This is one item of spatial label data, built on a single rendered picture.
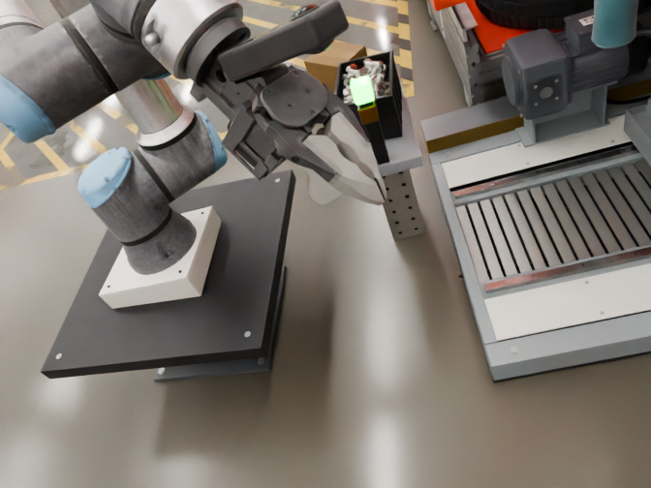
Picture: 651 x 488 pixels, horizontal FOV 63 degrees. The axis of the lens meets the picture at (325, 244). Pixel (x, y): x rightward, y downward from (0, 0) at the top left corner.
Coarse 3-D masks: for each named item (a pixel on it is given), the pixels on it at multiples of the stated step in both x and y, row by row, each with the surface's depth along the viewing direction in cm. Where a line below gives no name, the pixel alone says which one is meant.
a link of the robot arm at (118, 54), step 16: (80, 16) 56; (96, 16) 56; (80, 32) 55; (96, 32) 56; (112, 32) 55; (96, 48) 56; (112, 48) 56; (128, 48) 57; (144, 48) 57; (112, 64) 57; (128, 64) 58; (144, 64) 59; (160, 64) 61; (128, 80) 60
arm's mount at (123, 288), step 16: (208, 208) 146; (208, 224) 142; (208, 240) 141; (192, 256) 133; (208, 256) 140; (112, 272) 141; (128, 272) 138; (160, 272) 133; (176, 272) 130; (192, 272) 131; (112, 288) 136; (128, 288) 133; (144, 288) 132; (160, 288) 131; (176, 288) 131; (192, 288) 131; (112, 304) 138; (128, 304) 138
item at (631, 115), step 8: (632, 112) 150; (640, 112) 150; (632, 120) 147; (640, 120) 148; (648, 120) 147; (624, 128) 154; (632, 128) 148; (640, 128) 143; (648, 128) 145; (632, 136) 150; (640, 136) 144; (648, 136) 140; (640, 144) 146; (648, 144) 141; (640, 152) 147; (648, 152) 142; (648, 160) 143
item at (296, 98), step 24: (240, 24) 48; (216, 48) 48; (192, 72) 48; (216, 72) 50; (264, 72) 48; (288, 72) 49; (216, 96) 51; (240, 96) 50; (264, 96) 46; (288, 96) 47; (312, 96) 49; (240, 120) 48; (264, 120) 47; (288, 120) 46; (312, 120) 49; (240, 144) 50; (264, 144) 49; (264, 168) 51
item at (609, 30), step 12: (600, 0) 113; (612, 0) 111; (624, 0) 110; (636, 0) 112; (600, 12) 115; (612, 12) 113; (624, 12) 112; (636, 12) 114; (600, 24) 116; (612, 24) 114; (624, 24) 114; (600, 36) 118; (612, 36) 116; (624, 36) 116; (636, 36) 119
